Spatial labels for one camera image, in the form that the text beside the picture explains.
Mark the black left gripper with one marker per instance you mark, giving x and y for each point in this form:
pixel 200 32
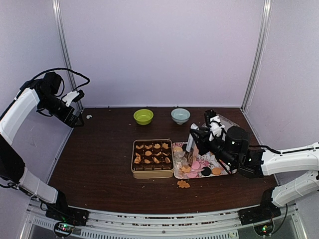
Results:
pixel 66 117

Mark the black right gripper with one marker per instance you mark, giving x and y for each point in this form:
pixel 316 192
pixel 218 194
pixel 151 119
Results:
pixel 203 137

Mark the pink round cookie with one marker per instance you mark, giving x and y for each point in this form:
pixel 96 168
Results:
pixel 196 165

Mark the metal serving tongs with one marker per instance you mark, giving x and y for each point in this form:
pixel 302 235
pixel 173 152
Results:
pixel 189 148

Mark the gold cookie tin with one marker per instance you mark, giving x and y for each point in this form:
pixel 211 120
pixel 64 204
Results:
pixel 154 161

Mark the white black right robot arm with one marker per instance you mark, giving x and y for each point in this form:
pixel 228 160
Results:
pixel 233 152

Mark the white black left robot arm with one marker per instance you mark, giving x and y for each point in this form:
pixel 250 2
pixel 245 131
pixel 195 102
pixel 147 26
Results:
pixel 44 94

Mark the black sandwich cookie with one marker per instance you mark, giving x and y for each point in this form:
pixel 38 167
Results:
pixel 206 171

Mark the floral cookie tray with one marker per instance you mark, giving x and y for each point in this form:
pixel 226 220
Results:
pixel 201 167

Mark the round patterned biscuit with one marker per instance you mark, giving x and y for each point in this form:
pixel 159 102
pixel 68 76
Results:
pixel 177 149

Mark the light blue striped bowl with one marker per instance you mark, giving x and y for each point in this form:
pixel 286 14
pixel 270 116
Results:
pixel 180 115

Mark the brown tree cookie on table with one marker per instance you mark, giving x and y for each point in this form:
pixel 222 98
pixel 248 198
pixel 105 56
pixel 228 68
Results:
pixel 183 184

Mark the green bowl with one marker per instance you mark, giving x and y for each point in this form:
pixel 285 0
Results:
pixel 143 116

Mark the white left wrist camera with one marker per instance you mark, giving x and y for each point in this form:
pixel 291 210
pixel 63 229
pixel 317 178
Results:
pixel 73 96

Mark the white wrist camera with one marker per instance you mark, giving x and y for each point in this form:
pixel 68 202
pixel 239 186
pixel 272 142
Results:
pixel 214 133
pixel 73 96

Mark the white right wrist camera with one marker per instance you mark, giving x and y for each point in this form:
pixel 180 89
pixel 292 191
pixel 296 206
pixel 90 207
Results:
pixel 214 133

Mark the aluminium front rail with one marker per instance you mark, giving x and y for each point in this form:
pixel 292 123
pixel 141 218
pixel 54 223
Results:
pixel 224 224

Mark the aluminium corner post left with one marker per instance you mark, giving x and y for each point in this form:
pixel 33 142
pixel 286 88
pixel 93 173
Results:
pixel 63 44

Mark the aluminium corner post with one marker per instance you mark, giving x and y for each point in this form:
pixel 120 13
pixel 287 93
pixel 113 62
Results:
pixel 63 44
pixel 261 44

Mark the aluminium corner post right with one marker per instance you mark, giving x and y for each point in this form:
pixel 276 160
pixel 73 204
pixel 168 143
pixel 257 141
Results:
pixel 261 44

